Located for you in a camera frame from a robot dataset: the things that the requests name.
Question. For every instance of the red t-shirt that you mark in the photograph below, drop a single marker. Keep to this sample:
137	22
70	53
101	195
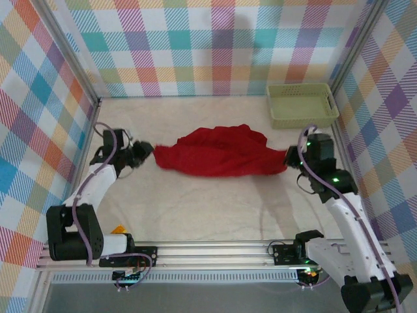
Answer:
221	153

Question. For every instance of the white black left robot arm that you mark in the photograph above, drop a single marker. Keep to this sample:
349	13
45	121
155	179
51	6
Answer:
97	182

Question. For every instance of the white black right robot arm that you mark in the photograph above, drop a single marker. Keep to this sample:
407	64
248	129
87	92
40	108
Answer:
345	221

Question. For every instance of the pale green plastic basket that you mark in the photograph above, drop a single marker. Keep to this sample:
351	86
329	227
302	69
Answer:
299	112

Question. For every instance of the small orange object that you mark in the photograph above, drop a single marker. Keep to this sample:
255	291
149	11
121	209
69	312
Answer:
119	229

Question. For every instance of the small circuit board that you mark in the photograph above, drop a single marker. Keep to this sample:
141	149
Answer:
309	273
125	276

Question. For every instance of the grey metal panel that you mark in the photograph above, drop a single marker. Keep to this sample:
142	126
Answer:
211	298

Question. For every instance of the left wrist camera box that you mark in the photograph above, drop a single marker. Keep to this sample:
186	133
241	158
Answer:
129	135

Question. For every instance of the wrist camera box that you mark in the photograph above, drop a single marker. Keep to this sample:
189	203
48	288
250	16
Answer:
129	135
311	131

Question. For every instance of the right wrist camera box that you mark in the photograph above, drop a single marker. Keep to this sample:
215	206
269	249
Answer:
311	131

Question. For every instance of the long aluminium wall rail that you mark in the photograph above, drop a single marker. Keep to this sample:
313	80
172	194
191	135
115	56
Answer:
179	96

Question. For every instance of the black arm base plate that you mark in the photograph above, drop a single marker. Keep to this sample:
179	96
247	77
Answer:
148	256
283	256

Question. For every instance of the aluminium frame post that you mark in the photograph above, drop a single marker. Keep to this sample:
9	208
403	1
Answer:
71	58
355	49

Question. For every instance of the aluminium mounting rail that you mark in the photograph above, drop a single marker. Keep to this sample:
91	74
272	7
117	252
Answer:
211	254

